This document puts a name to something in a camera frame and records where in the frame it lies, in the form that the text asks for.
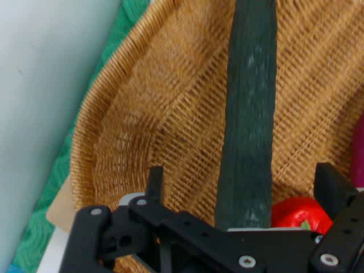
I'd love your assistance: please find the woven wicker basket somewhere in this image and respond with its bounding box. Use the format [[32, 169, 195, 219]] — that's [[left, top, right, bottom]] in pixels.
[[69, 0, 364, 273]]

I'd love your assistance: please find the long dark green cucumber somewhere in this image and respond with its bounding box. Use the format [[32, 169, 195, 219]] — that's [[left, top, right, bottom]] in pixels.
[[214, 0, 278, 230]]

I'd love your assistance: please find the purple toy eggplant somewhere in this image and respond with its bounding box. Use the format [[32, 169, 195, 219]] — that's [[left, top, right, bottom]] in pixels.
[[349, 113, 364, 188]]

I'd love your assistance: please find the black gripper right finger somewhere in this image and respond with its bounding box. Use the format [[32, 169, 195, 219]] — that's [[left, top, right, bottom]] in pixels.
[[309, 163, 364, 273]]

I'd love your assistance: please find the red toy tomato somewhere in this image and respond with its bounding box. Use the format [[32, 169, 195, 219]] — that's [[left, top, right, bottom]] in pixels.
[[271, 197, 333, 235]]

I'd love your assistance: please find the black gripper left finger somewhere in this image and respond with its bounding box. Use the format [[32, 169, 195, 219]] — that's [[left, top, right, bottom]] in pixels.
[[61, 166, 245, 273]]

